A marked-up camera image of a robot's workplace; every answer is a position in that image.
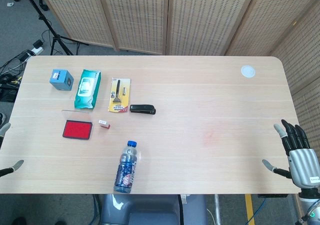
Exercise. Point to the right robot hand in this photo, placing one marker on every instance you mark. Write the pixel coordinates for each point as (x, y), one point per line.
(303, 165)

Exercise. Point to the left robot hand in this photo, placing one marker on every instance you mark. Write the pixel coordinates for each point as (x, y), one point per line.
(5, 129)

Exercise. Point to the clear red stamp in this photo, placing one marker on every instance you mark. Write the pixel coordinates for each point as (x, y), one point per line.
(104, 123)

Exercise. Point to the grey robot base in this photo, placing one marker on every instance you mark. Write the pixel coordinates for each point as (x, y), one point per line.
(152, 210)

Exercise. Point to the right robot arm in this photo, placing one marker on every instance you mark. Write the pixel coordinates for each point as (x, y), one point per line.
(308, 202)

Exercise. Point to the red ink pad clear lid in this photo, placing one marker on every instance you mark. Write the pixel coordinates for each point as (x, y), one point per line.
(78, 130)

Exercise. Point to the blue cardboard box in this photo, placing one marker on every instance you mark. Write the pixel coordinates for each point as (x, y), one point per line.
(60, 80)

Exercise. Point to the white power strip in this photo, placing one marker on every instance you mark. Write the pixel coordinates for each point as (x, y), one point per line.
(37, 48)

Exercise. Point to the green wet wipes pack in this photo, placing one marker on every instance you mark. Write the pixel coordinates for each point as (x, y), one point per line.
(87, 90)

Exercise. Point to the black tripod stand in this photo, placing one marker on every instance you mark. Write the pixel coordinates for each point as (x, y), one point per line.
(55, 36)

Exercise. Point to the razor in yellow blister pack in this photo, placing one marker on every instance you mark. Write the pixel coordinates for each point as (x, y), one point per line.
(119, 95)

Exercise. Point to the blue sports drink bottle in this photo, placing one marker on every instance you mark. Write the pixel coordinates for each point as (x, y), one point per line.
(126, 167)

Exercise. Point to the black stapler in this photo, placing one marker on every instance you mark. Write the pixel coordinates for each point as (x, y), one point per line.
(142, 109)

